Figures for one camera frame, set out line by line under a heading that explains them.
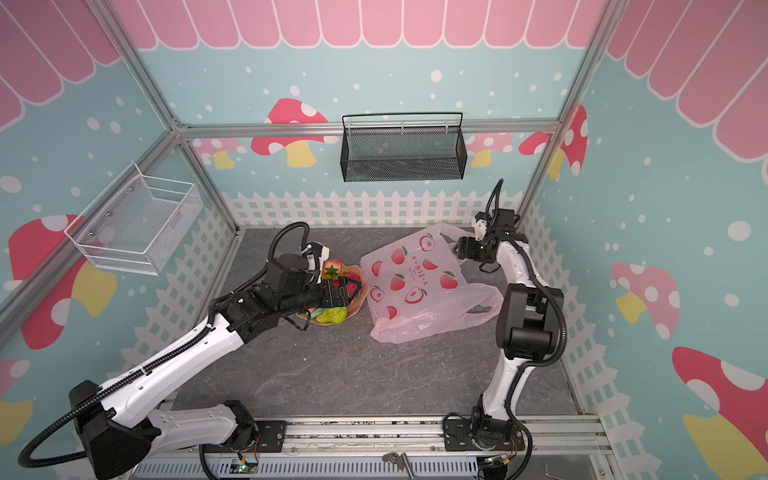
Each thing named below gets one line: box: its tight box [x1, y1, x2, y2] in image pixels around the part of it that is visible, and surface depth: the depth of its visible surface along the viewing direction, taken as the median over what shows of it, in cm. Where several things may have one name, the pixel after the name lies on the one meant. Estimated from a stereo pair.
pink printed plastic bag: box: [359, 223, 505, 344], surface depth 94 cm
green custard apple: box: [316, 307, 347, 325], surface depth 87 cm
